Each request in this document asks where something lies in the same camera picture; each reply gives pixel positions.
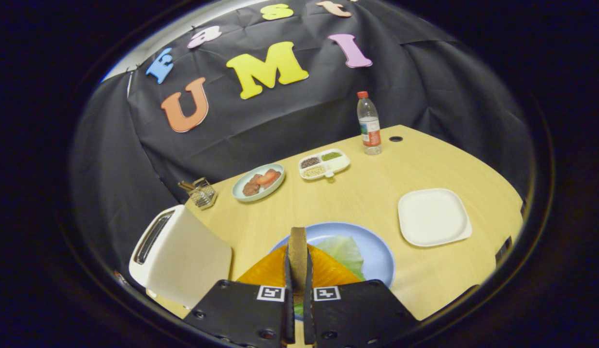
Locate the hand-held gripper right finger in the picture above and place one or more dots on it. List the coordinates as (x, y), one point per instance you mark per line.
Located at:
(362, 314)

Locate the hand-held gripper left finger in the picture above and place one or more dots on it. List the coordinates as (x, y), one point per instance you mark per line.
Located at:
(241, 314)

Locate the green lettuce leaf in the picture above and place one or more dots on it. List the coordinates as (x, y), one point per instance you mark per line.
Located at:
(345, 251)

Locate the brown bread slice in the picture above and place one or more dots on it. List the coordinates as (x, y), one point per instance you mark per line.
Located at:
(298, 256)

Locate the blue round plate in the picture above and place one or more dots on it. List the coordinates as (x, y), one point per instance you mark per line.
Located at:
(376, 261)

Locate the white toaster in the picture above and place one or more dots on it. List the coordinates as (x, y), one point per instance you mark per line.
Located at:
(193, 261)

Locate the white square plate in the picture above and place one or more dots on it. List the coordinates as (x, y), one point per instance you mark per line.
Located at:
(432, 217)

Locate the pale green round plate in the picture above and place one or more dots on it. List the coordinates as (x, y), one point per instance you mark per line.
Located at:
(241, 194)

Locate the brown meat pieces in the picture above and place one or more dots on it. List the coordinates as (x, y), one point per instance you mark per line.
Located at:
(251, 187)

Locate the red tomato slice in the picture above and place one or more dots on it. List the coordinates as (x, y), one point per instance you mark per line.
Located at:
(269, 177)

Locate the brown wooden sticks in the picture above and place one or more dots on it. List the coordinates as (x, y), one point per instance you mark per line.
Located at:
(184, 185)

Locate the beige grains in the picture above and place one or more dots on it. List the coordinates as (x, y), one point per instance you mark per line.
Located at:
(314, 171)

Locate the white divided dish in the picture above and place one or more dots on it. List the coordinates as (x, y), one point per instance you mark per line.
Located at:
(340, 164)

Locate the dark seeds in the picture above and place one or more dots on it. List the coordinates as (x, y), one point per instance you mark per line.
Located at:
(310, 162)

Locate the green beans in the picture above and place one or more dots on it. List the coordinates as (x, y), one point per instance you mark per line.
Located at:
(331, 156)

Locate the black table grommet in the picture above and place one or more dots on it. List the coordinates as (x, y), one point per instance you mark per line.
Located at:
(396, 138)

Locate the clear bottle with red cap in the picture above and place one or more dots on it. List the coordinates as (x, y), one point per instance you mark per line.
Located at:
(369, 125)

